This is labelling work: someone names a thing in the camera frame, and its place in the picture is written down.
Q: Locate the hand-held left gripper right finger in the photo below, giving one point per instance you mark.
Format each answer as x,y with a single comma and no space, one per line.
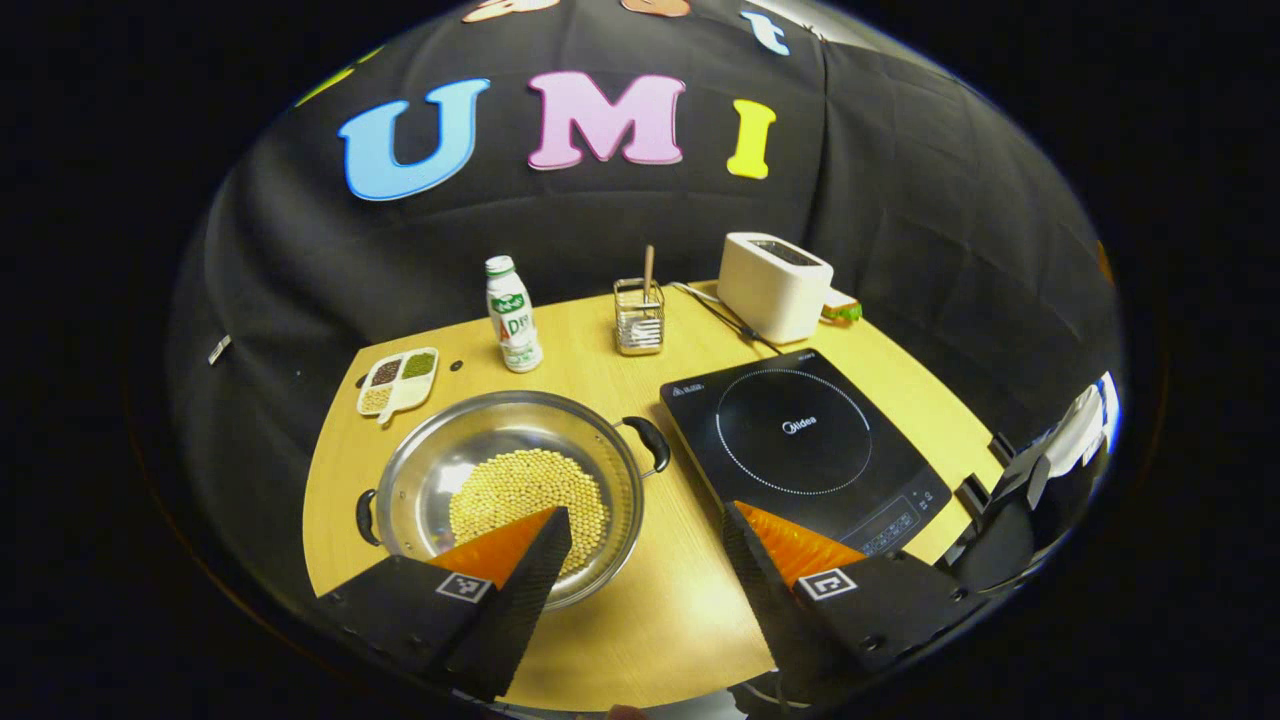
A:
765,600

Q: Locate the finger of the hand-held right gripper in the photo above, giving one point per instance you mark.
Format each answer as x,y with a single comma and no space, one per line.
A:
972,495
1020,470

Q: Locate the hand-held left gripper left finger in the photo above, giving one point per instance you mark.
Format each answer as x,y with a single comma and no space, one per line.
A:
520,600

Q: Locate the black induction cooktop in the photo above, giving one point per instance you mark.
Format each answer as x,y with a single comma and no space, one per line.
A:
800,430

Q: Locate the pile of soybeans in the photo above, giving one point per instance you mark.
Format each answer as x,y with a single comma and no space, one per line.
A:
520,490

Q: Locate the small toy sandwich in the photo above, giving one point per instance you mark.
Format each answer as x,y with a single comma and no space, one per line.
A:
843,308

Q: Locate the white divided dish of beans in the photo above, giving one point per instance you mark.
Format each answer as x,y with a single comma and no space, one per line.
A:
395,385

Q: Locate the white drink bottle green label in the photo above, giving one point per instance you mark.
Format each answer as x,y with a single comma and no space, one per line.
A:
515,330

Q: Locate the white toaster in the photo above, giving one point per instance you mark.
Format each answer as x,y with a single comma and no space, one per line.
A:
770,290

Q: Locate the wooden stick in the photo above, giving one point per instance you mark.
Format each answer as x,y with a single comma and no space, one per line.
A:
649,270

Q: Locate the black backdrop cloth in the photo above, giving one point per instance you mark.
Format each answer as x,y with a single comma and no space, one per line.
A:
600,230

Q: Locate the silver clip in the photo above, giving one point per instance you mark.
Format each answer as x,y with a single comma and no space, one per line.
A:
219,350

